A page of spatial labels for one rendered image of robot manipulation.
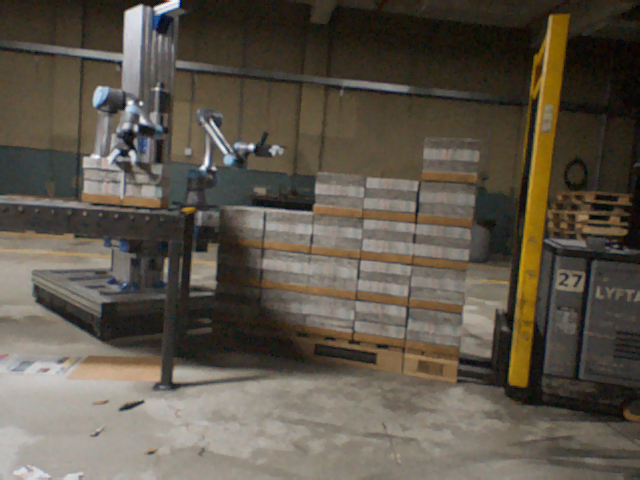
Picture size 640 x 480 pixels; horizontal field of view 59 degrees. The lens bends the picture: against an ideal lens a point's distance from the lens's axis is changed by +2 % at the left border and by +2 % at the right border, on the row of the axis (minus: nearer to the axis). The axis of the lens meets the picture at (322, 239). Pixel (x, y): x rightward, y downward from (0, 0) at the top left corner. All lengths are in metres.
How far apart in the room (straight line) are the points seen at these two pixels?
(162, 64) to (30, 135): 6.80
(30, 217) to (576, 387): 2.61
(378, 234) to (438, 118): 7.55
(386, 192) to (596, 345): 1.27
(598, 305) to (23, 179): 9.23
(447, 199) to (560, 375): 1.02
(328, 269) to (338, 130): 7.07
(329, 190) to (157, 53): 1.52
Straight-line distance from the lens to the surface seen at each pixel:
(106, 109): 3.51
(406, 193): 3.08
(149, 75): 3.93
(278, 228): 3.26
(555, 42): 2.98
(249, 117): 10.02
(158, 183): 2.98
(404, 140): 10.33
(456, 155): 3.07
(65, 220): 2.72
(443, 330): 3.13
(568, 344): 3.00
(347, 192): 3.14
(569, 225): 9.33
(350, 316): 3.18
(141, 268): 3.86
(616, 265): 2.98
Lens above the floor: 0.94
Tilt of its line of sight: 4 degrees down
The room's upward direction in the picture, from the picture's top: 5 degrees clockwise
